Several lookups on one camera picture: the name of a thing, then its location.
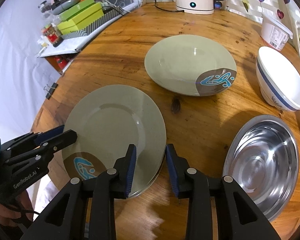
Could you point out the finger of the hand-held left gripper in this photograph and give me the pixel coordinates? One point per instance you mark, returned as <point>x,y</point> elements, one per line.
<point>62,138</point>
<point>51,132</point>

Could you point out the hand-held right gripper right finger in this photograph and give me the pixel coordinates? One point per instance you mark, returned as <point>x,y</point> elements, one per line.
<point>172,172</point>

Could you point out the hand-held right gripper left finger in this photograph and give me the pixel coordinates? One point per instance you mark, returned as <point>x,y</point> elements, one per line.
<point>130,172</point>

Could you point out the stainless steel bowl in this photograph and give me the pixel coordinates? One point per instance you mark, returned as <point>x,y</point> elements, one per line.
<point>260,160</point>

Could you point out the deep green plate brown patch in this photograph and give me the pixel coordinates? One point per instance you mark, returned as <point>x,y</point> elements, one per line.
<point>180,60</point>

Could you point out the white bowl blue stripe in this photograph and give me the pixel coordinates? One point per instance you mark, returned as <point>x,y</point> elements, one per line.
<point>282,80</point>

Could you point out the person's left hand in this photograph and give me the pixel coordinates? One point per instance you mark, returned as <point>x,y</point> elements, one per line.
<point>5,212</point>

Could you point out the black binder clip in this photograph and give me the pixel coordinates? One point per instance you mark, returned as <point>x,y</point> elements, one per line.
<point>50,93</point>

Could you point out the white paper sheet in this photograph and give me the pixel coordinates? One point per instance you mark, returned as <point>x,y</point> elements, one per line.
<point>60,48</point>

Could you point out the jar with colourful contents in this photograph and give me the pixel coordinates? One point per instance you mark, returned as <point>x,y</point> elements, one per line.
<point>52,35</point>

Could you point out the lime green box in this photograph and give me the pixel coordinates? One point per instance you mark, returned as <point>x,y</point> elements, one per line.
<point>82,20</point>

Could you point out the grey striped box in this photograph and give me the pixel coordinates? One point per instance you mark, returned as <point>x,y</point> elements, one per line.
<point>100,22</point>

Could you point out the grey remote control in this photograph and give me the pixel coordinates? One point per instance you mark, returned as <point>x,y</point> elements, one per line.
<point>65,5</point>

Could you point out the white plastic tub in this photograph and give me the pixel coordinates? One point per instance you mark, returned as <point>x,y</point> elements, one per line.
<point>275,35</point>

